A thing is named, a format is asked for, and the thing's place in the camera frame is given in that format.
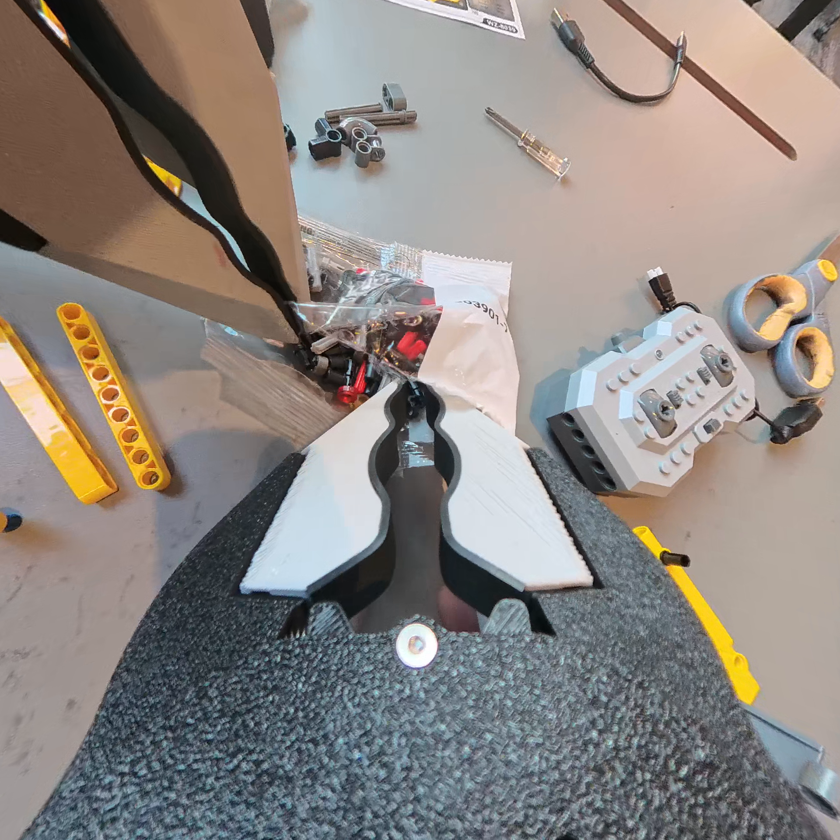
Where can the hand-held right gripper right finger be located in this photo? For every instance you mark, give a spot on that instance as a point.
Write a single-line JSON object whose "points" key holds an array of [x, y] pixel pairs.
{"points": [[512, 518]]}

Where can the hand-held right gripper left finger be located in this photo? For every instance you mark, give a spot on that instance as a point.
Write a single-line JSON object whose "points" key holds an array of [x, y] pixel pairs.
{"points": [[315, 525]]}

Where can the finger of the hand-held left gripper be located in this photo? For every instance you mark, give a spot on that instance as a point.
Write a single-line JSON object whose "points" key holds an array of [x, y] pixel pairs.
{"points": [[98, 197], [216, 98]]}

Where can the clear bag of black pins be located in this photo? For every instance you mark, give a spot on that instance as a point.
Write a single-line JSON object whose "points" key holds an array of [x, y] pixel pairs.
{"points": [[394, 321]]}

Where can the long smooth yellow beam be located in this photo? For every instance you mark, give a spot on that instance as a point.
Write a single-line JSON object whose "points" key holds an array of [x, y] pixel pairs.
{"points": [[52, 420]]}

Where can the grey desk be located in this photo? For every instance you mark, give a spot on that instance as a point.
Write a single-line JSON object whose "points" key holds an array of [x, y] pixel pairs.
{"points": [[590, 229]]}

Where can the person's right hand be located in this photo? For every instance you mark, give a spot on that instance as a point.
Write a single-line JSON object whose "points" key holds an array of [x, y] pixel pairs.
{"points": [[463, 610]]}

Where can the dark grey axle rod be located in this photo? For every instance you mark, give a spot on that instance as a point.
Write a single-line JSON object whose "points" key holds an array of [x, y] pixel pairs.
{"points": [[397, 118], [348, 111]]}

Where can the light grey two-hole connector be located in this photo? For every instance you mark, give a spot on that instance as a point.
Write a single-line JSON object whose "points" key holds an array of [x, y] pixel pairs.
{"points": [[396, 86]]}

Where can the grey double pin connector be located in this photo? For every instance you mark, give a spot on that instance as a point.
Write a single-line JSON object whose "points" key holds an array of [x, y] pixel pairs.
{"points": [[364, 141]]}

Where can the grey battery box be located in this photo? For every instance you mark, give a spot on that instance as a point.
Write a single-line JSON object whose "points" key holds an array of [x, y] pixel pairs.
{"points": [[656, 459]]}

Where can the long yellow beam with holes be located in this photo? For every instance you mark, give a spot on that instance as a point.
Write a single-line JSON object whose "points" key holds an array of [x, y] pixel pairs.
{"points": [[103, 385]]}

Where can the yellow and black sticker sheet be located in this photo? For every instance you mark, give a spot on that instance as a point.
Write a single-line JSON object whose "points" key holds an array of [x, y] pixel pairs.
{"points": [[459, 13]]}

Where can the partly built brick robot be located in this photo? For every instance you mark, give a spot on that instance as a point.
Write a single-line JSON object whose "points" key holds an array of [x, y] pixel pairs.
{"points": [[709, 623]]}

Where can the grey and yellow scissors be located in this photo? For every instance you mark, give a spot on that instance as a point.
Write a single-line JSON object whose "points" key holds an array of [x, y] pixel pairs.
{"points": [[733, 315]]}

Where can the black metal frame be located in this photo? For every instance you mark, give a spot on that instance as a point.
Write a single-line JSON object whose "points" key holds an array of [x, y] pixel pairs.
{"points": [[807, 16]]}

